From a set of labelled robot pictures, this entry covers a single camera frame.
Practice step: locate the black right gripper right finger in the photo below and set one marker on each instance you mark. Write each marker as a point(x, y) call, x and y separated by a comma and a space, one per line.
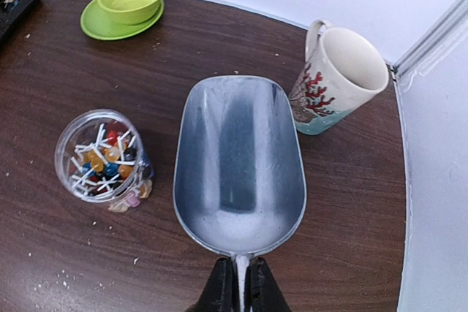
point(265, 294)

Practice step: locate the clear plastic jar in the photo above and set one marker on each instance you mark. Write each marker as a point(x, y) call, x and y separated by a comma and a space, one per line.
point(100, 159)

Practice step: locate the coral pattern ceramic mug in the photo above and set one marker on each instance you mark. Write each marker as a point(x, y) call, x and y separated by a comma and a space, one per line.
point(342, 72)

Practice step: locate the right aluminium frame post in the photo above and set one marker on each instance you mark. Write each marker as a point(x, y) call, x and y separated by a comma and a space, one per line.
point(449, 31)

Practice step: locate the green saucer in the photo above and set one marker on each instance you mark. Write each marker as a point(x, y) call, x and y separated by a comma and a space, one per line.
point(97, 25)

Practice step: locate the silver metal scoop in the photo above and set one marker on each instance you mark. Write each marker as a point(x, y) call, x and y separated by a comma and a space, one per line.
point(239, 187)

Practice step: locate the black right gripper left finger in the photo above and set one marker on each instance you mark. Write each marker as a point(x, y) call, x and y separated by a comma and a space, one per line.
point(217, 295)

